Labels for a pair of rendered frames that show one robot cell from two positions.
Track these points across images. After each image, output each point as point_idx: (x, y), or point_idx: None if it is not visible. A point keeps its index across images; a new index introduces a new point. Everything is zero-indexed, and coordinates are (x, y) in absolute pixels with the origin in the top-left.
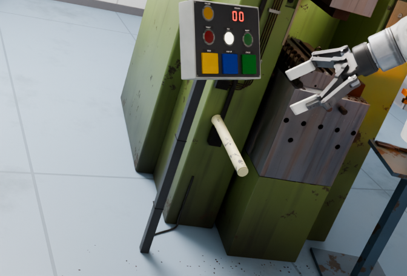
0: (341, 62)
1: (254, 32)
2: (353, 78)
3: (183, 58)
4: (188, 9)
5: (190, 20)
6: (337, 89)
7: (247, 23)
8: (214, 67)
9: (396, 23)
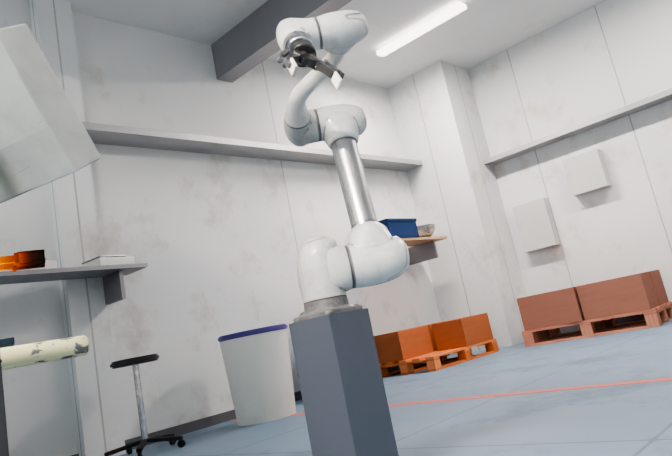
0: (304, 55)
1: None
2: (326, 60)
3: (62, 131)
4: (27, 41)
5: (42, 61)
6: (333, 66)
7: None
8: None
9: (294, 28)
